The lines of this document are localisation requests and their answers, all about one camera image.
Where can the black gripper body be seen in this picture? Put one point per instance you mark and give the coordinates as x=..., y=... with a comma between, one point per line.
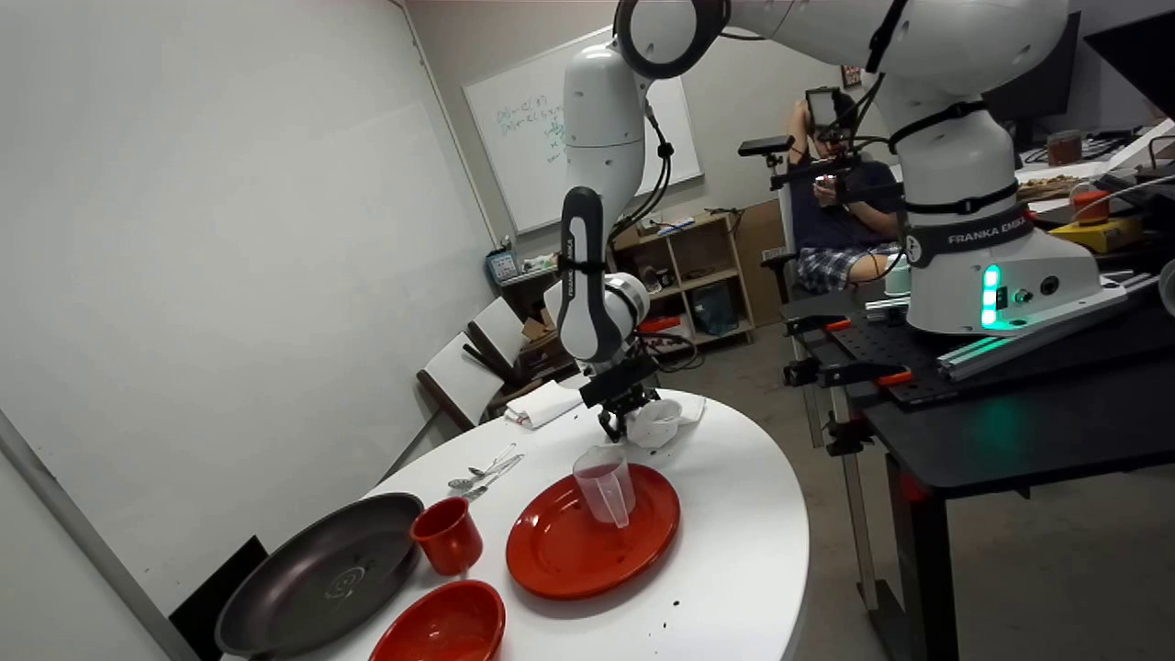
x=620, y=384

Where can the white cloth towel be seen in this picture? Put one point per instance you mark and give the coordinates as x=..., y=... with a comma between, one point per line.
x=661, y=422

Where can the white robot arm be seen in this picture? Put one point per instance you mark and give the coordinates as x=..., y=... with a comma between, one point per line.
x=966, y=49

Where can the folded white towel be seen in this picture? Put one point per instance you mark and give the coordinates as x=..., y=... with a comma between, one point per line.
x=543, y=405

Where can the clear plastic measuring cup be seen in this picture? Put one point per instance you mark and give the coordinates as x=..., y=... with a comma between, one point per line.
x=606, y=488

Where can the wooden shelf unit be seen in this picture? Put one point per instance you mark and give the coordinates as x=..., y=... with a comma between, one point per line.
x=699, y=281

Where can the large red plate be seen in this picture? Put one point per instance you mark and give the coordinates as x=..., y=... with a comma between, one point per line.
x=573, y=553

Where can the red mug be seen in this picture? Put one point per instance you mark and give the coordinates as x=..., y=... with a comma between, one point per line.
x=444, y=537

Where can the orange clamp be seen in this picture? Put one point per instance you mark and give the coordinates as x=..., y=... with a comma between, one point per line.
x=895, y=374
x=837, y=324

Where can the small red bowl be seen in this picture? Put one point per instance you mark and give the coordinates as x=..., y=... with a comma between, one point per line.
x=440, y=625

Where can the seated person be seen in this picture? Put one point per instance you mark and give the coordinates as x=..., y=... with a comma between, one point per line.
x=847, y=214

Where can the black frying pan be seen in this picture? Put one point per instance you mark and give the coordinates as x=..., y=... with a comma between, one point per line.
x=318, y=582

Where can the black robot desk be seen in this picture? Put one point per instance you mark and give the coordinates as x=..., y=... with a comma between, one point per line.
x=1041, y=428

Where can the black monitor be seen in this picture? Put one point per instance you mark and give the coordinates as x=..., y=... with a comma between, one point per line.
x=1132, y=58

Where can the wall whiteboard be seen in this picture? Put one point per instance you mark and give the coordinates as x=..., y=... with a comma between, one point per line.
x=527, y=132

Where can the aluminium rail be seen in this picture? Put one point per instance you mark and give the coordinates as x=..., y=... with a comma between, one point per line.
x=1041, y=324

